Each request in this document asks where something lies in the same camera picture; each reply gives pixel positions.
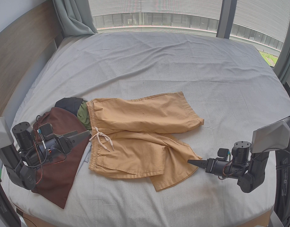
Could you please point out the white garment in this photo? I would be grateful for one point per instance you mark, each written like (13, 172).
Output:
(84, 159)

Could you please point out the bed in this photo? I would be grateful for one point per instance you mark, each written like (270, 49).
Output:
(173, 67)

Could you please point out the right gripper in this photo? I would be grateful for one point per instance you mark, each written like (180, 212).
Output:
(216, 166)

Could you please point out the brown garment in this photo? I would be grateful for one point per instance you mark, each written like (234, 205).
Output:
(59, 178)

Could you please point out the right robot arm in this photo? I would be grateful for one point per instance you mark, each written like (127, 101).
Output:
(268, 138)

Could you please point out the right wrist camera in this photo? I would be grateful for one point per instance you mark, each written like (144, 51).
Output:
(222, 153)

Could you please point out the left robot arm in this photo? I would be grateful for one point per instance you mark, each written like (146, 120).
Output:
(12, 159)

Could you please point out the grey-green curtain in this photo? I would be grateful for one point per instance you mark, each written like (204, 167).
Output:
(69, 13)
(289, 63)

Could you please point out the green garment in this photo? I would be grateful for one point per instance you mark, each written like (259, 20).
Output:
(84, 117)

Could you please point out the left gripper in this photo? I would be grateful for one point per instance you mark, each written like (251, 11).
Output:
(55, 146)

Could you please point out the window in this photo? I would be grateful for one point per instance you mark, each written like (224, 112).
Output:
(159, 6)

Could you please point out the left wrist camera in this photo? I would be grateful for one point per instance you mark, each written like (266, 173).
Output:
(46, 130)

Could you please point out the tan shorts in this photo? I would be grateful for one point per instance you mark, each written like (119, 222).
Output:
(140, 131)

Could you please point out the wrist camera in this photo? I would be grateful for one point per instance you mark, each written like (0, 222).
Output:
(222, 153)
(46, 130)

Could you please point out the black garment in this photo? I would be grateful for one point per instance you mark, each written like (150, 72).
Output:
(68, 104)

